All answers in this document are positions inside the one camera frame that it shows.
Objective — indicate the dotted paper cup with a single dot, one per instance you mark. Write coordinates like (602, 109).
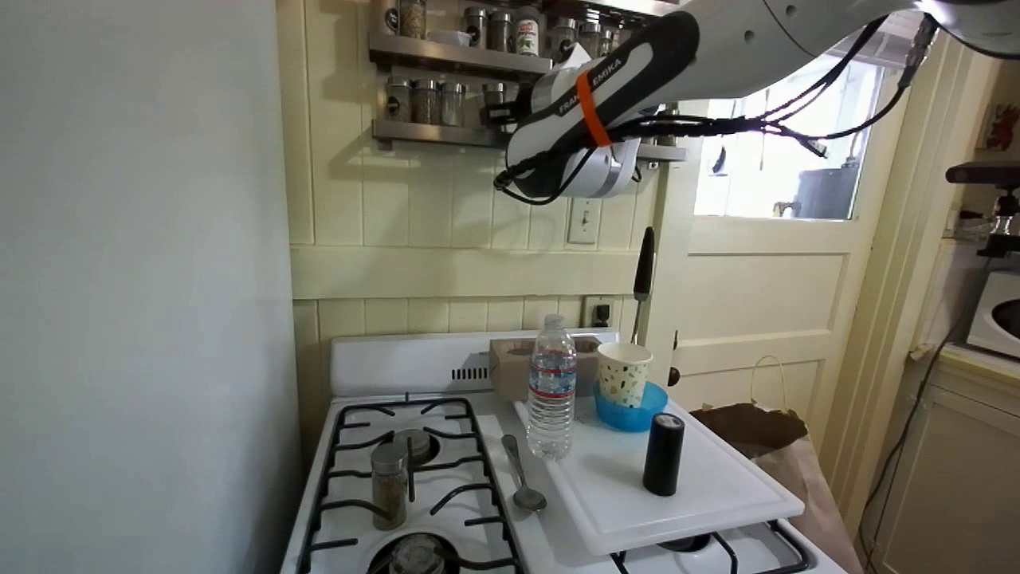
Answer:
(621, 369)

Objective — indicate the glass jar brown seeds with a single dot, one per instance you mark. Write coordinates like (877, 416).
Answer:
(426, 103)
(395, 100)

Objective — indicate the metal spoon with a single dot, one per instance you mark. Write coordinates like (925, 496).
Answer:
(528, 498)

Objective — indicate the squat glass jar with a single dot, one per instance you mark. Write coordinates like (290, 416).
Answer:
(402, 19)

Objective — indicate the white gas stove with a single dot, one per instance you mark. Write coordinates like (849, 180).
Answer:
(426, 366)

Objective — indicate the black stove burner grate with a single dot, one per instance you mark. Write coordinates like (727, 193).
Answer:
(402, 401)

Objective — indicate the glass spice jar black label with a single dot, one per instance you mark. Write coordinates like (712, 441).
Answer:
(499, 103)

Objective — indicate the blue plastic bowl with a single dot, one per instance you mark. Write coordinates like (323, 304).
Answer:
(637, 416)

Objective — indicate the black cylindrical grinder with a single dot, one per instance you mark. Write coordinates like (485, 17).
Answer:
(665, 457)

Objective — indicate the clear plastic water bottle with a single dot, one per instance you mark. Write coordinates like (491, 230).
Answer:
(553, 392)

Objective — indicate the clear glass spice jar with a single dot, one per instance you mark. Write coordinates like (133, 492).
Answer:
(455, 103)

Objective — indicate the wall power outlet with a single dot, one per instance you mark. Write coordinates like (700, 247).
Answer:
(600, 314)

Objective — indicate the white microwave oven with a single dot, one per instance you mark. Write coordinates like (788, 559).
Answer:
(999, 314)

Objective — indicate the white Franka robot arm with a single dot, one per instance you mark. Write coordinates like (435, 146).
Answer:
(637, 64)

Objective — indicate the cream light switch plate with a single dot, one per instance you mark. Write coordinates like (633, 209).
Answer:
(583, 222)

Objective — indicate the brown cardboard box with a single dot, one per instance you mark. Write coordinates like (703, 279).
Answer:
(511, 366)

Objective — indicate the spice jar white label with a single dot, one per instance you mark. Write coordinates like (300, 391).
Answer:
(529, 34)

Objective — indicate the gray bin outside window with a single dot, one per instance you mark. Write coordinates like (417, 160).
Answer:
(831, 193)

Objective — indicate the white refrigerator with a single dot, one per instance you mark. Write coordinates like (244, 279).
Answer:
(139, 264)

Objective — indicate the white cutting board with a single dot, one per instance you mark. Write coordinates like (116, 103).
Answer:
(637, 511)

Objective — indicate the cream door with window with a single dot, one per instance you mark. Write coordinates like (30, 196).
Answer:
(766, 308)

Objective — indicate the cream kitchen cabinet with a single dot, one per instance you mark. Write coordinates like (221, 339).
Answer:
(956, 480)

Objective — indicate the brown paper bag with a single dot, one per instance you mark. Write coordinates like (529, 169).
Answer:
(808, 498)

